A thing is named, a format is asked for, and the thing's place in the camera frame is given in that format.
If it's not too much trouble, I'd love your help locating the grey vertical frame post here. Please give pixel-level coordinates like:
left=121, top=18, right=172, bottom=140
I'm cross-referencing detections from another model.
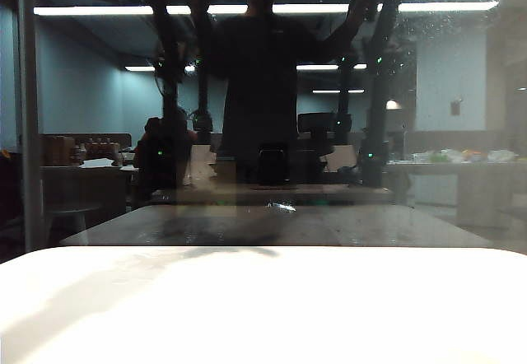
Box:
left=16, top=0, right=46, bottom=254

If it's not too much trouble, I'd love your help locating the white round stool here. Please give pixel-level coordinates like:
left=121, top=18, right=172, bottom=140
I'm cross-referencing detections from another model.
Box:
left=44, top=202, right=102, bottom=246

